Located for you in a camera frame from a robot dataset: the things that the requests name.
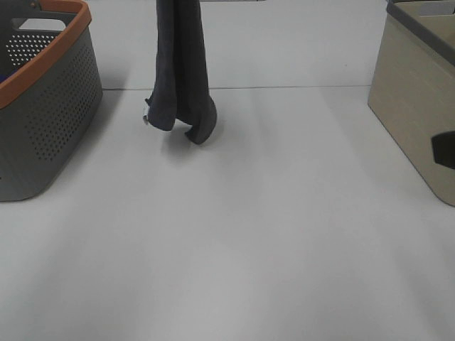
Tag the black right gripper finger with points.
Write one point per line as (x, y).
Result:
(443, 147)

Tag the dark grey towel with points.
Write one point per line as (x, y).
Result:
(181, 90)

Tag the beige bin grey rim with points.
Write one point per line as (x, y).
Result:
(412, 92)

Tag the grey perforated basket orange rim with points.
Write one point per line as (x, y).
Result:
(50, 100)

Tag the blue cloth in basket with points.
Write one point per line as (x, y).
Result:
(5, 77)

